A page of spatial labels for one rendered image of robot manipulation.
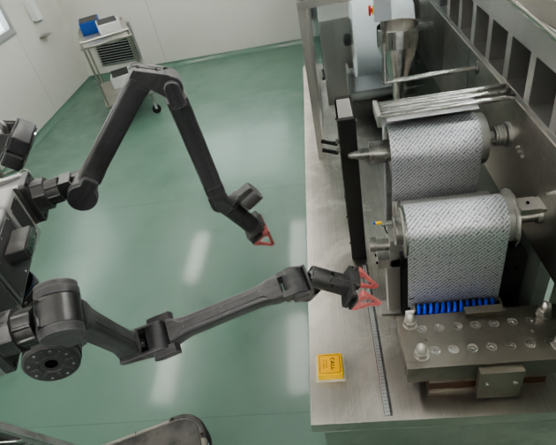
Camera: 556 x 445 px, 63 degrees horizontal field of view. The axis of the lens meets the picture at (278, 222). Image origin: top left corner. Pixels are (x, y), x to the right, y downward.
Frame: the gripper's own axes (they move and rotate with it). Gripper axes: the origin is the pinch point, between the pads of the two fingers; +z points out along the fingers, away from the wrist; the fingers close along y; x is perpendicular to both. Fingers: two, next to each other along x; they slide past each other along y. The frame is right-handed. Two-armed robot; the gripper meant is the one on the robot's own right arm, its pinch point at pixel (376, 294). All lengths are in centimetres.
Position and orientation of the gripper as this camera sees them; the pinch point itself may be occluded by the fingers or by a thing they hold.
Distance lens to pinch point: 127.7
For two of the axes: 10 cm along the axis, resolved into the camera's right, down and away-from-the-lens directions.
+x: 3.4, -7.0, -6.2
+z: 9.4, 2.8, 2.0
